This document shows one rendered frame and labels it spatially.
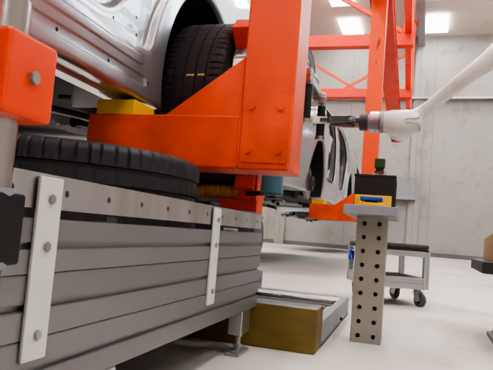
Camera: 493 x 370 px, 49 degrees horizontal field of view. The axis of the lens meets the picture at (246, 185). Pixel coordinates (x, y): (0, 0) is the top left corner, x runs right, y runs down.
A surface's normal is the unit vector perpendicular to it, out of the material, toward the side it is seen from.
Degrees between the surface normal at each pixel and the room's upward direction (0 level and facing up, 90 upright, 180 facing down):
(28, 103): 90
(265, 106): 90
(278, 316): 90
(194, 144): 90
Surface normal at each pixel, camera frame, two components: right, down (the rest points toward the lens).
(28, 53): 0.96, 0.05
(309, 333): -0.29, -0.10
